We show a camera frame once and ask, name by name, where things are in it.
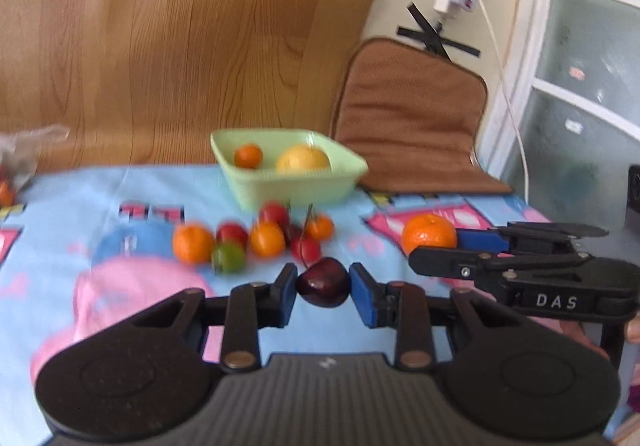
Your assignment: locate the clear plastic bag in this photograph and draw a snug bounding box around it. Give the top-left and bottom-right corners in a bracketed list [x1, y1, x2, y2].
[0, 124, 71, 192]

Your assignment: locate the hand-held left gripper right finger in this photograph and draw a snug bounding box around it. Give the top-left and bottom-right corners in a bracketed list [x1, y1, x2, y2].
[348, 262, 523, 369]

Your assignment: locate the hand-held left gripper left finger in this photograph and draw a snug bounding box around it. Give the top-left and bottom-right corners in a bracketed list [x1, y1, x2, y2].
[131, 263, 300, 371]

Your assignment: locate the small orange tomato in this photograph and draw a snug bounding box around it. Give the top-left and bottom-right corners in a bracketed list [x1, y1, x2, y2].
[304, 214, 335, 242]
[249, 221, 286, 258]

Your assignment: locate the green plastic basket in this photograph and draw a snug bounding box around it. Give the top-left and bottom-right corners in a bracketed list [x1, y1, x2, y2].
[209, 128, 370, 212]

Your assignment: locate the printed blanket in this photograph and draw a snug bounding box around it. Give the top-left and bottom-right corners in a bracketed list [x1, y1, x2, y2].
[0, 164, 614, 446]

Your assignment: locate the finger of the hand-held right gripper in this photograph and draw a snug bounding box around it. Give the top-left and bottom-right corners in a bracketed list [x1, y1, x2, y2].
[457, 222, 610, 254]
[409, 246, 593, 292]

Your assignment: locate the green cherry tomato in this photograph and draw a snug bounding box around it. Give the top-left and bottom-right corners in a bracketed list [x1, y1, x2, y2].
[211, 241, 247, 276]

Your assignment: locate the wood-pattern vinyl sheet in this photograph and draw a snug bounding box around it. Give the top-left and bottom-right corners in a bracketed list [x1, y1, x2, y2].
[0, 0, 384, 175]

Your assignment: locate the tangerine with stem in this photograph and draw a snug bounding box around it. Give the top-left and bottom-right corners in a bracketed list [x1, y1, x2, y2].
[234, 144, 264, 171]

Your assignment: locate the brown seat cushion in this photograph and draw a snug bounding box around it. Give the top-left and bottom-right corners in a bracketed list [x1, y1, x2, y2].
[329, 36, 515, 197]

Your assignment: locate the large yellow orange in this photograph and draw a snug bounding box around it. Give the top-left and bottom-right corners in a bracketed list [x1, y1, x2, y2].
[275, 145, 332, 173]

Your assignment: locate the red cherry tomato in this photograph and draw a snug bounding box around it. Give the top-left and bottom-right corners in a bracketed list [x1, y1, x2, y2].
[258, 202, 290, 227]
[215, 222, 250, 250]

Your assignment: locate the white cable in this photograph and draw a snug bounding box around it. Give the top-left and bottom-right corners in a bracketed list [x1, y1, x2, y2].
[469, 0, 532, 208]

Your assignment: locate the black device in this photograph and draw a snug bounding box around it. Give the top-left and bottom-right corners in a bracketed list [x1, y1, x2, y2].
[627, 164, 640, 215]

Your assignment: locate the white framed glass door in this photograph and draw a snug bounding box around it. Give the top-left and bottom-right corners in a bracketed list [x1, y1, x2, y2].
[479, 0, 640, 229]

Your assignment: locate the black tape strip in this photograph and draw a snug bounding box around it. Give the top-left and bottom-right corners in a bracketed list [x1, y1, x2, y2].
[397, 25, 481, 58]
[407, 3, 451, 62]

